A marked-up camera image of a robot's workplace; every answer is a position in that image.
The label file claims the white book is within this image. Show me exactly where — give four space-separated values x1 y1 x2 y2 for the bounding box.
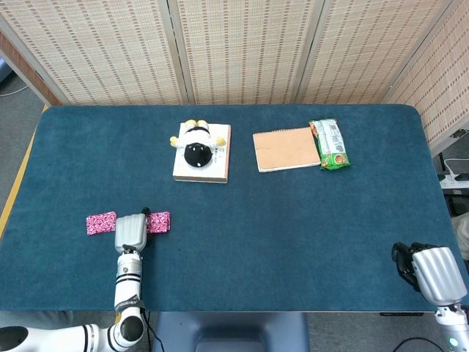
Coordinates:
173 122 232 184

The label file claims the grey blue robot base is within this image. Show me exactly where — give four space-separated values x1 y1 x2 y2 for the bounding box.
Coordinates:
151 311 311 352

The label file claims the brown wooden board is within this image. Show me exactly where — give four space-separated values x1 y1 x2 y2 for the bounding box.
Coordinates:
0 29 62 107

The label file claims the white power cable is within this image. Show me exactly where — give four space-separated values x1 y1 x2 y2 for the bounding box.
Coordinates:
442 158 469 177

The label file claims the black white plush toy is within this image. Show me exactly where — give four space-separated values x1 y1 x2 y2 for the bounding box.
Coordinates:
169 119 226 169

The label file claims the black floor cable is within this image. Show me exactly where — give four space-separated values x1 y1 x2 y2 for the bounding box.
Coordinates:
396 336 445 352

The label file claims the woven folding screen panel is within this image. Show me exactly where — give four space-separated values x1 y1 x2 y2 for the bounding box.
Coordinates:
383 0 469 157
295 0 464 106
168 0 325 106
0 0 190 107

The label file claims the green snack packet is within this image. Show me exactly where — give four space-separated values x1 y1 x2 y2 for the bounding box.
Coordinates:
309 117 352 170

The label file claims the beige bag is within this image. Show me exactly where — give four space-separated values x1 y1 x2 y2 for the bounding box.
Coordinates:
449 214 469 260

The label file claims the white power strip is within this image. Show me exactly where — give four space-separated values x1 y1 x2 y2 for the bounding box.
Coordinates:
438 173 469 190

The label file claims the black box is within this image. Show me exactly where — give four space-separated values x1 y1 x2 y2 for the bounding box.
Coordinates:
442 188 469 213

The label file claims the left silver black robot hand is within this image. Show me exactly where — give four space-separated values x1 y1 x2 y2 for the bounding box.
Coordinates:
114 207 151 254

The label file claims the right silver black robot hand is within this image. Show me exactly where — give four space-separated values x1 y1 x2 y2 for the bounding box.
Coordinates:
391 241 468 307

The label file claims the brown spiral notebook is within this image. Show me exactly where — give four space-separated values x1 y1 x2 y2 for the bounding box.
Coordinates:
252 126 322 173

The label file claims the blue table mat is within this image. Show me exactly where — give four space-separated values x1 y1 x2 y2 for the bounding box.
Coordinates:
0 103 469 313

